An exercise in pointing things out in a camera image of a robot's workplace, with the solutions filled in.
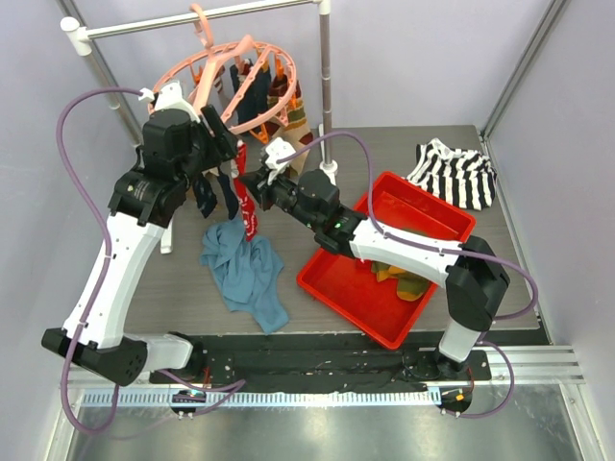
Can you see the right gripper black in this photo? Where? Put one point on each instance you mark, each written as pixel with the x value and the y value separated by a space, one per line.
pixel 262 183

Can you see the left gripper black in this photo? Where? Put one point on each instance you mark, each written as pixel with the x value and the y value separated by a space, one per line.
pixel 223 145

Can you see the red christmas sock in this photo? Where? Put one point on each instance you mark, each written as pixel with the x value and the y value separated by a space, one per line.
pixel 246 203

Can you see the pink round clip hanger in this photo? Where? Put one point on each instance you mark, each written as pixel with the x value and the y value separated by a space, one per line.
pixel 208 72

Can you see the olive green orange-toe sock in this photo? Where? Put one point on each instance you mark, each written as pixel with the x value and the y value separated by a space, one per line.
pixel 411 289

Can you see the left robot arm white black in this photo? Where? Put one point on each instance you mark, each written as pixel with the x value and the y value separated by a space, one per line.
pixel 177 148

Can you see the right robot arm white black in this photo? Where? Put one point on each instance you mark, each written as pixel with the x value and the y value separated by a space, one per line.
pixel 474 280

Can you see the navy blue sock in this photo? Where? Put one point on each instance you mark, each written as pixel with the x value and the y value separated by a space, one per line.
pixel 254 101

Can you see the maroon striped sock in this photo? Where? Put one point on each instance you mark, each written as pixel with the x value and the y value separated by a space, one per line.
pixel 297 131

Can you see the blue cloth garment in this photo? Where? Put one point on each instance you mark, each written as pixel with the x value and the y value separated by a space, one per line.
pixel 246 273

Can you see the red plastic tray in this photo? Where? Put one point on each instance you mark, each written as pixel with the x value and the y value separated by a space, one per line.
pixel 349 287

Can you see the metal clothes rack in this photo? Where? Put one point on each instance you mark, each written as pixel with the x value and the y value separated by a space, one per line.
pixel 83 38

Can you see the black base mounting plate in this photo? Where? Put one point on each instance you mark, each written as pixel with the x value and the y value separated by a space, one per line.
pixel 310 363

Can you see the black white striped garment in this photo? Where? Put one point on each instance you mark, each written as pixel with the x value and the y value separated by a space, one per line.
pixel 462 178

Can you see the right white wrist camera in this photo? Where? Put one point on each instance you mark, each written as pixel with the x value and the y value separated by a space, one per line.
pixel 276 156

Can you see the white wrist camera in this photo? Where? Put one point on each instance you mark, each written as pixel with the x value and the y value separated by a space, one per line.
pixel 170 96
pixel 276 156

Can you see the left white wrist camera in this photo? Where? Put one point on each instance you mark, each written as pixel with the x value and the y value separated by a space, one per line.
pixel 170 96

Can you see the white slotted cable duct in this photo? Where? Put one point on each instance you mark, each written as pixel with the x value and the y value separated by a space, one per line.
pixel 181 398

